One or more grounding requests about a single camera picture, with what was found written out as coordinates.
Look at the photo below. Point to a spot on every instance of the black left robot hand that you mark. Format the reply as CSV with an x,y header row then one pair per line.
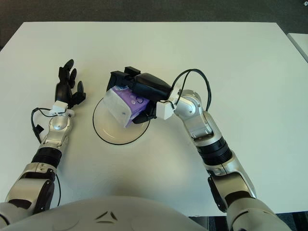
x,y
62,92

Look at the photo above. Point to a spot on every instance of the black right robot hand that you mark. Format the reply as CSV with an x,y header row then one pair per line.
x,y
154,87

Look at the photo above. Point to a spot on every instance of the purple tissue paper pack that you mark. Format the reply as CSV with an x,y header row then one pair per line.
x,y
118,106

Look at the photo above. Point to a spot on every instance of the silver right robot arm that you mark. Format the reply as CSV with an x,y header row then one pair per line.
x,y
192,106

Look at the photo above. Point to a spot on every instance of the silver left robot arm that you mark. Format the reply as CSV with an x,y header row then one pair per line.
x,y
57,125

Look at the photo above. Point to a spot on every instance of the white plate with black rim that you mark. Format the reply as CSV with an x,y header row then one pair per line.
x,y
115,134

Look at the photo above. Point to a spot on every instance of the grey robot torso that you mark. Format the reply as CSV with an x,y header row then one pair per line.
x,y
108,208

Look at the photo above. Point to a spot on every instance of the white side table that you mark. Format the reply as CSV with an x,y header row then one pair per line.
x,y
300,43

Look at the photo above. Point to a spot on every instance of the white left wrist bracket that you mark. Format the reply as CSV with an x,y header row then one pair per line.
x,y
60,107

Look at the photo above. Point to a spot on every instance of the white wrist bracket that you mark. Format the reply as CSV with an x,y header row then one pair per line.
x,y
163,109
60,107

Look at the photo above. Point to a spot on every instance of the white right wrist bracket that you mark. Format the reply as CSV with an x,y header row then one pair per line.
x,y
163,109

